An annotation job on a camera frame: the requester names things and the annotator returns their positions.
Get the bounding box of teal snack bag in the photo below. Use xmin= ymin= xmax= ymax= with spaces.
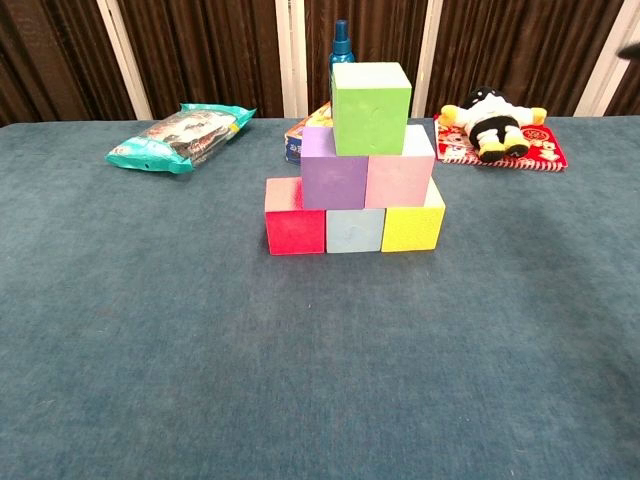
xmin=104 ymin=102 xmax=258 ymax=175

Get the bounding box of pink foam cube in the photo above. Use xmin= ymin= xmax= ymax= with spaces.
xmin=364 ymin=124 xmax=436 ymax=209

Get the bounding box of green foam cube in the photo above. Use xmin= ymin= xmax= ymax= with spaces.
xmin=330 ymin=62 xmax=413 ymax=157

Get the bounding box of red foam cube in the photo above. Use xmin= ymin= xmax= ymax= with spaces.
xmin=264 ymin=177 xmax=327 ymax=257

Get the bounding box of red printed spiral notebook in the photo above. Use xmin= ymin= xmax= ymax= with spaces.
xmin=432 ymin=113 xmax=570 ymax=172

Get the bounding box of teal felt table cloth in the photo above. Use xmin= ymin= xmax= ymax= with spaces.
xmin=0 ymin=117 xmax=640 ymax=480

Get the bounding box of blue yellow tissue box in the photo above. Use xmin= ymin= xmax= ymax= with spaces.
xmin=284 ymin=101 xmax=334 ymax=165

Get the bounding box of white frame post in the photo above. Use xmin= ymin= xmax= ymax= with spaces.
xmin=96 ymin=0 xmax=154 ymax=121
xmin=573 ymin=0 xmax=640 ymax=118
xmin=274 ymin=0 xmax=309 ymax=119
xmin=410 ymin=0 xmax=444 ymax=119

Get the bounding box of brown pleated curtain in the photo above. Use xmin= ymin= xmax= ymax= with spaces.
xmin=0 ymin=0 xmax=640 ymax=129

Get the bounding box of yellow foam cube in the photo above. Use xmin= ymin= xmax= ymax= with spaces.
xmin=380 ymin=178 xmax=446 ymax=253

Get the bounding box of purple foam cube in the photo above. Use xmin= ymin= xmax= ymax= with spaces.
xmin=300 ymin=126 xmax=370 ymax=210

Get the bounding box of black white plush toy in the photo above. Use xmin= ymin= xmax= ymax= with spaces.
xmin=439 ymin=85 xmax=548 ymax=163

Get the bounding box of blue spray bottle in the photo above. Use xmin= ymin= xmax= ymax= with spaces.
xmin=328 ymin=19 xmax=357 ymax=76

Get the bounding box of light blue foam cube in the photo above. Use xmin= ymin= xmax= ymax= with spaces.
xmin=325 ymin=207 xmax=386 ymax=254

